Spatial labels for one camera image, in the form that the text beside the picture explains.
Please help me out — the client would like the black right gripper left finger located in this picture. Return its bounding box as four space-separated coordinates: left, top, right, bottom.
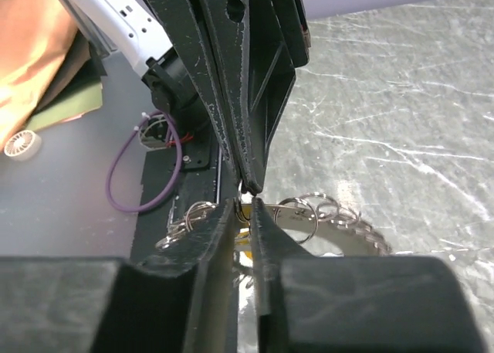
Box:
1 200 236 352

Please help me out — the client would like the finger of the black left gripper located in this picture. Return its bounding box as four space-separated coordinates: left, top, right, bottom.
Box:
145 0 242 183
201 0 310 195

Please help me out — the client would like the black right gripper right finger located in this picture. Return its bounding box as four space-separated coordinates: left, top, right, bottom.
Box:
250 199 488 352

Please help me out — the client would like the round metal key organizer disc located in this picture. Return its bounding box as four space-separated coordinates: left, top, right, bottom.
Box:
155 192 392 256

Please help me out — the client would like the key with yellow tag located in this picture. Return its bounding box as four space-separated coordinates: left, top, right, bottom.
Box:
235 228 252 260

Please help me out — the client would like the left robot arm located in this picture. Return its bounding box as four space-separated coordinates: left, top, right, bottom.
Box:
62 0 310 195

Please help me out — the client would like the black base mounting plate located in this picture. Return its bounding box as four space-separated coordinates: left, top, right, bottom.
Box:
130 131 233 263

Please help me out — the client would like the brown paper bag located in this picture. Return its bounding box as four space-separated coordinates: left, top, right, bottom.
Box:
1 0 77 145

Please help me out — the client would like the small white wheel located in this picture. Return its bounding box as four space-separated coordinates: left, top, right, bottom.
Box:
4 130 42 161

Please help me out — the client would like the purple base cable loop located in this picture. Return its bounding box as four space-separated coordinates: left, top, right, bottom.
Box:
107 111 184 214

